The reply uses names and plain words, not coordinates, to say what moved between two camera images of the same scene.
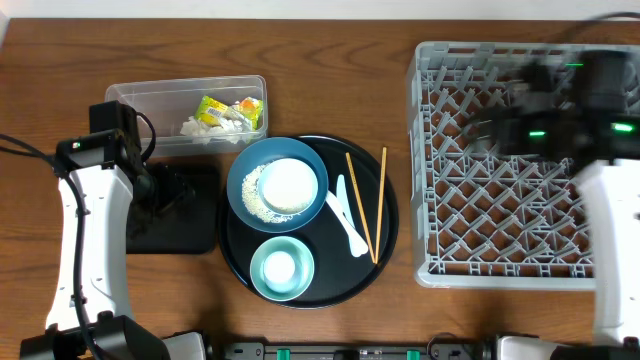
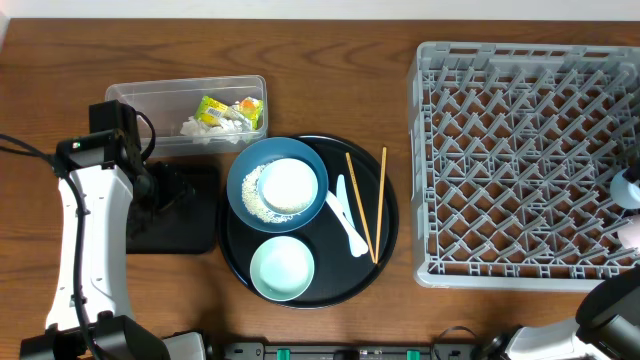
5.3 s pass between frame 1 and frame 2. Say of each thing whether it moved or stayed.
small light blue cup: moved
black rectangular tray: stayed
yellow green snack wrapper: stayed
